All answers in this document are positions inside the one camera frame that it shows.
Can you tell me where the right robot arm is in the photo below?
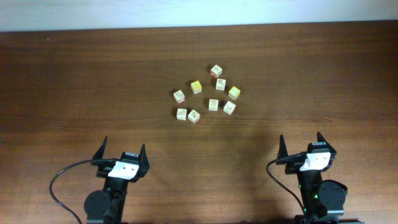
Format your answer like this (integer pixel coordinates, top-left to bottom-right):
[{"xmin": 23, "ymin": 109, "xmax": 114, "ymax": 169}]
[{"xmin": 274, "ymin": 133, "xmax": 360, "ymax": 223}]

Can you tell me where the yellow topped block left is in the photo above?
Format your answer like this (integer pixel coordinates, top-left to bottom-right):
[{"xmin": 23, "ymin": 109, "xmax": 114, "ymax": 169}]
[{"xmin": 190, "ymin": 80, "xmax": 202, "ymax": 94}]

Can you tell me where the black cable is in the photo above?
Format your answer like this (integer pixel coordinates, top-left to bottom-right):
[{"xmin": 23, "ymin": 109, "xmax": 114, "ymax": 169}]
[
  {"xmin": 49, "ymin": 159, "xmax": 103, "ymax": 224},
  {"xmin": 266, "ymin": 158, "xmax": 307, "ymax": 215}
]

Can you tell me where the wooden block leaf drawing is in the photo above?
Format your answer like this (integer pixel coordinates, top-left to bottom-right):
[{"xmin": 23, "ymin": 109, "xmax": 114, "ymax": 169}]
[{"xmin": 187, "ymin": 110, "xmax": 200, "ymax": 124}]

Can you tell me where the wooden block with drawing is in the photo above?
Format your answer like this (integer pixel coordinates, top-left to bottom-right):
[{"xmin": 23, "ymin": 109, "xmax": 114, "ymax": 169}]
[{"xmin": 215, "ymin": 78, "xmax": 226, "ymax": 91}]

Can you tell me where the yellow topped block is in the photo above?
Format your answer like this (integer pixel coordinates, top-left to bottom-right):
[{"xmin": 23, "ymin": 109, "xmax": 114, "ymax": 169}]
[
  {"xmin": 228, "ymin": 86, "xmax": 241, "ymax": 100},
  {"xmin": 190, "ymin": 80, "xmax": 202, "ymax": 94}
]

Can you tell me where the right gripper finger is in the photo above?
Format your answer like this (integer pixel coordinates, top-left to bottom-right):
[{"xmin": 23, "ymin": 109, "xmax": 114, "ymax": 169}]
[
  {"xmin": 277, "ymin": 134, "xmax": 289, "ymax": 159},
  {"xmin": 317, "ymin": 132, "xmax": 330, "ymax": 146}
]

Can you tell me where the wooden block green letter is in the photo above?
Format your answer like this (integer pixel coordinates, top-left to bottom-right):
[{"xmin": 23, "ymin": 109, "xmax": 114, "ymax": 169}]
[{"xmin": 223, "ymin": 101, "xmax": 236, "ymax": 115}]

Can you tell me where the right black cable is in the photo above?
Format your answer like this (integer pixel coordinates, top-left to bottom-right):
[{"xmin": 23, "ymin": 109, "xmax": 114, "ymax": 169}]
[{"xmin": 266, "ymin": 158, "xmax": 307, "ymax": 215}]

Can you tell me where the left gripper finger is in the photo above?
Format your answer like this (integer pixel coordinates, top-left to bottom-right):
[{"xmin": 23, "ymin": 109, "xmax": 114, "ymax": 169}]
[
  {"xmin": 92, "ymin": 136, "xmax": 108, "ymax": 161},
  {"xmin": 140, "ymin": 144, "xmax": 150, "ymax": 170}
]

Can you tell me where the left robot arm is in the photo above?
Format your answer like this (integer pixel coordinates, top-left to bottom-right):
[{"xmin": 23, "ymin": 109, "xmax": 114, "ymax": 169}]
[{"xmin": 84, "ymin": 138, "xmax": 150, "ymax": 224}]

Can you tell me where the left black cable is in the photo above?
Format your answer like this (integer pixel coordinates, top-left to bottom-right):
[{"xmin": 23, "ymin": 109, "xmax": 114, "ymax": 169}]
[{"xmin": 49, "ymin": 159, "xmax": 103, "ymax": 224}]

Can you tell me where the wooden block red edge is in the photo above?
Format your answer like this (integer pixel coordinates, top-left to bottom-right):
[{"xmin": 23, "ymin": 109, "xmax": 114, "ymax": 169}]
[{"xmin": 173, "ymin": 90, "xmax": 186, "ymax": 104}]

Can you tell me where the wooden block letter drawing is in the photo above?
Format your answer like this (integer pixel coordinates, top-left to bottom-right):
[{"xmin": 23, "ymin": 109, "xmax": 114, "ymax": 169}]
[{"xmin": 208, "ymin": 99, "xmax": 219, "ymax": 111}]

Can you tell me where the yellow topped block right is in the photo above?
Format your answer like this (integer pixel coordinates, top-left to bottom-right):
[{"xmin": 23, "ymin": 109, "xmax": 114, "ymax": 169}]
[{"xmin": 228, "ymin": 86, "xmax": 241, "ymax": 100}]

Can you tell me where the block with red letter side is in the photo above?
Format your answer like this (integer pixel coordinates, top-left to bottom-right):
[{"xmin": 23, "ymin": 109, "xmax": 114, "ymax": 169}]
[{"xmin": 210, "ymin": 65, "xmax": 223, "ymax": 78}]

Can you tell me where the wooden block lower left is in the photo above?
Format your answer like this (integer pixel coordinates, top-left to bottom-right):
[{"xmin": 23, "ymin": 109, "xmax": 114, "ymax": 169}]
[{"xmin": 176, "ymin": 108, "xmax": 187, "ymax": 121}]

